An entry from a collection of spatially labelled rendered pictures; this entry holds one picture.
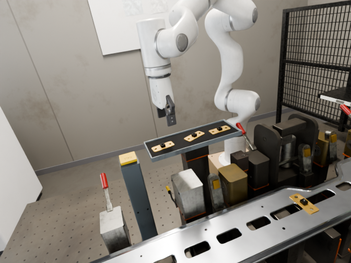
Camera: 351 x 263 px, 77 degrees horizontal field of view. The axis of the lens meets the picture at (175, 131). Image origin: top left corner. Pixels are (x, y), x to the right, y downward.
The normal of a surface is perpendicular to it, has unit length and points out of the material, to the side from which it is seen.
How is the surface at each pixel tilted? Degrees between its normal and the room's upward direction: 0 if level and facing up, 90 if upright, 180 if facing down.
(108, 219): 0
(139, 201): 90
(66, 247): 0
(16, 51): 90
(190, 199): 90
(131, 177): 90
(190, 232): 0
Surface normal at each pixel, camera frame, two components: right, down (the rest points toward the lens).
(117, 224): -0.14, -0.89
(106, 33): 0.25, 0.40
